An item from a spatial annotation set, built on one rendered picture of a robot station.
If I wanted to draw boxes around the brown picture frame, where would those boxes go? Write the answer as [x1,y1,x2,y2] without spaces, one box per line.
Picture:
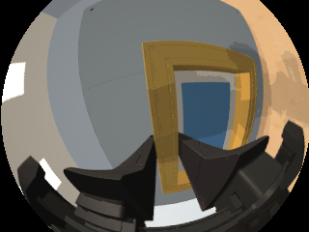
[142,40,258,194]

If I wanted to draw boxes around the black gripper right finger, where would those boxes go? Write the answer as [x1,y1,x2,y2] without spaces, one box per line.
[178,132,270,212]

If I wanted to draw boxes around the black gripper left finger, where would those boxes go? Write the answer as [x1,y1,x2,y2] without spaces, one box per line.
[63,135,157,221]

